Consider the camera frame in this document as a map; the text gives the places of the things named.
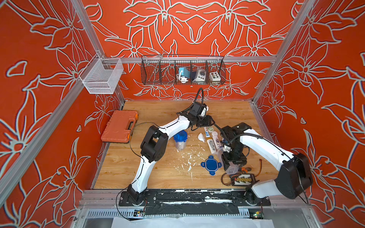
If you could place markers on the black wire wall basket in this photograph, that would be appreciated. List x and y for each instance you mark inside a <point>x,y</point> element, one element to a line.
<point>169,69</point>

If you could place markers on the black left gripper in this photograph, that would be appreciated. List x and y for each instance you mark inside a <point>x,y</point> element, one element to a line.
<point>208,123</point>

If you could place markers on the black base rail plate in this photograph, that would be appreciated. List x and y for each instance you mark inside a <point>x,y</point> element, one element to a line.
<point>152,197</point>

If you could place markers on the clear jar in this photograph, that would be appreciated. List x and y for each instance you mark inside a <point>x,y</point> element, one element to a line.
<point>220,154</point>
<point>180,145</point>

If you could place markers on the orange plastic tool case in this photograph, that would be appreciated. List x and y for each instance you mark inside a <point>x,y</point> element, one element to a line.
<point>119,127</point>

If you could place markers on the white grey device in basket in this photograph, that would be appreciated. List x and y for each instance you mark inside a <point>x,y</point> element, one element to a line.
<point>198,76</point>

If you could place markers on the blue white item in basket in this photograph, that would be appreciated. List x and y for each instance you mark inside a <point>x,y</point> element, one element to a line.
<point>183,75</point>

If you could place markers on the black charger board with connectors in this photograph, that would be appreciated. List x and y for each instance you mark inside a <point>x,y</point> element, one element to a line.
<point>243,179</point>

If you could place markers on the white cloth piece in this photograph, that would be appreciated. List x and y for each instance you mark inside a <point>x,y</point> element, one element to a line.
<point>201,137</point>

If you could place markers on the white button box in basket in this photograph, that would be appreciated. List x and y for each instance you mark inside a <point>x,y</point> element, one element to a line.
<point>215,78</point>

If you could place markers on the small toothpaste tube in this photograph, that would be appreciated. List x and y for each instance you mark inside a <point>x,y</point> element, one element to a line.
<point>207,133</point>

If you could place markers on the clear plastic wall bin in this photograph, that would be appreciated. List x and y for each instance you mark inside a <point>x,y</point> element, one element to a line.
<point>101,78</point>

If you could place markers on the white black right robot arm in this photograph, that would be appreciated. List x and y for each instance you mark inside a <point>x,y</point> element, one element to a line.
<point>294,174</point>

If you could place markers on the orange black pliers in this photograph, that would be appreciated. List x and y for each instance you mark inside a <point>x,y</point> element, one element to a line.
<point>245,169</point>

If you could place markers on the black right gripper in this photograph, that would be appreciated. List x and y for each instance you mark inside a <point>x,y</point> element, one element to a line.
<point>225,159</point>

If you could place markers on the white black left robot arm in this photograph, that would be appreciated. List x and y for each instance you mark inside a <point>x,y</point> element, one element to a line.
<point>154,144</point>

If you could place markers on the blue lid of jar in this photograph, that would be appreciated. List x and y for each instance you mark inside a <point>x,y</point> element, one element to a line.
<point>211,165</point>
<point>181,137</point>

